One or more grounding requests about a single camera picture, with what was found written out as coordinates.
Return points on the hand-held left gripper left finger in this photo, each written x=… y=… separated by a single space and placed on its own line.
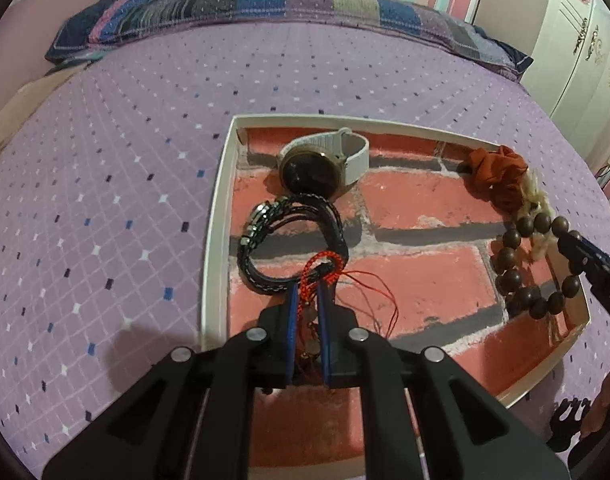
x=291 y=330

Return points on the black hair claw clip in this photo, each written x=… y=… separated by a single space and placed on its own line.
x=567 y=420

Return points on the patchwork striped pillow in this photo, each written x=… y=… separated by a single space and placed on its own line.
x=285 y=10

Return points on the beige cloth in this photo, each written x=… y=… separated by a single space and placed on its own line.
x=25 y=105

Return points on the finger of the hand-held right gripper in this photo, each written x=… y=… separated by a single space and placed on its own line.
x=592 y=270

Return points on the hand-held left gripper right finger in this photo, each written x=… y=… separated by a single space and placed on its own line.
x=325 y=330

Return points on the brick-lined white tray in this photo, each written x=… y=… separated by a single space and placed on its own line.
x=435 y=220

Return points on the cream flower scrunchie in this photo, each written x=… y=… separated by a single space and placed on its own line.
x=532 y=195

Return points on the orange scrunchie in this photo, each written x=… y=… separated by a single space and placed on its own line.
x=495 y=175

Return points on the person's right hand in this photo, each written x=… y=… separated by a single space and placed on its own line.
x=605 y=395

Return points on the white wardrobe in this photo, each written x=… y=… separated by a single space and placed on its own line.
x=575 y=50

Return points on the pink padded headboard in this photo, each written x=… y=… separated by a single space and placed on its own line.
x=45 y=25

